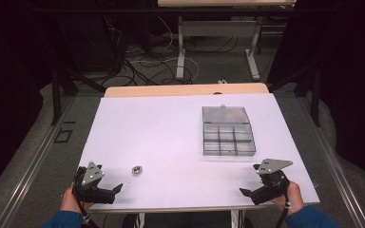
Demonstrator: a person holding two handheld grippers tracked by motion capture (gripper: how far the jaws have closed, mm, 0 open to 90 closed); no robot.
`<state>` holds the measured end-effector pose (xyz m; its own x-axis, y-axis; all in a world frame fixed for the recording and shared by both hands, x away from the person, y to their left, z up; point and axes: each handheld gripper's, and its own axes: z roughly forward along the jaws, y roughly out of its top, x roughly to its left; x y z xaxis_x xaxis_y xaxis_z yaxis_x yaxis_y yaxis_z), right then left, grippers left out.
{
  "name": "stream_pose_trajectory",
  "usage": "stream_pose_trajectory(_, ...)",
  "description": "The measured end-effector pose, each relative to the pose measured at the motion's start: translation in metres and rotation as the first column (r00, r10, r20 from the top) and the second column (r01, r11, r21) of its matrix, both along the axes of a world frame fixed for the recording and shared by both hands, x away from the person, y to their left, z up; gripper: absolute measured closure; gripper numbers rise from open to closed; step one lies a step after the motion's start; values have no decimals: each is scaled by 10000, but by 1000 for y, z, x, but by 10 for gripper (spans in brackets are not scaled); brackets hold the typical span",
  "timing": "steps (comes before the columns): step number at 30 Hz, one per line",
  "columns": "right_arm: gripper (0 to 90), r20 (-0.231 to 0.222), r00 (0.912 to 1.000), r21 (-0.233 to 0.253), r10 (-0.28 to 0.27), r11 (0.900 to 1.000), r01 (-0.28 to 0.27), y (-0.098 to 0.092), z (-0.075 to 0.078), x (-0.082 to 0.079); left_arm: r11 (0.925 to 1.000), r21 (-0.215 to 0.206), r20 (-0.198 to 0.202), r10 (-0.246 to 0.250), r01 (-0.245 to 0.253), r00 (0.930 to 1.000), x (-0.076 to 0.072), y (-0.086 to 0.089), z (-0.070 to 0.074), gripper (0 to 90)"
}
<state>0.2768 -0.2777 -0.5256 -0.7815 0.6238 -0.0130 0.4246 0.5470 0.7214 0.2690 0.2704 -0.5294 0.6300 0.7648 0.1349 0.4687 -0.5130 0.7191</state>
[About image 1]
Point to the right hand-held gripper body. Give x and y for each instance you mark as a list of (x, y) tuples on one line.
[(271, 185)]

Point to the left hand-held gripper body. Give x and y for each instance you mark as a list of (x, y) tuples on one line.
[(90, 186)]

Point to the person's left hand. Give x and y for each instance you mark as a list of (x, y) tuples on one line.
[(69, 201)]

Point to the person's right hand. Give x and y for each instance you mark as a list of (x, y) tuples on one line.
[(293, 198)]

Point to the small metal nut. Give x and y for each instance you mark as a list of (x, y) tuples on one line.
[(137, 170)]

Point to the clear plastic compartment box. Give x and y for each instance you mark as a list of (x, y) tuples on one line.
[(228, 136)]

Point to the white sheet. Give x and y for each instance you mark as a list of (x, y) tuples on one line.
[(158, 136)]

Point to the black metal stand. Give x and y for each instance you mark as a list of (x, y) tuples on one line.
[(310, 85), (61, 85)]

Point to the white-legged desk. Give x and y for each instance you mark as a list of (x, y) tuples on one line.
[(218, 28)]

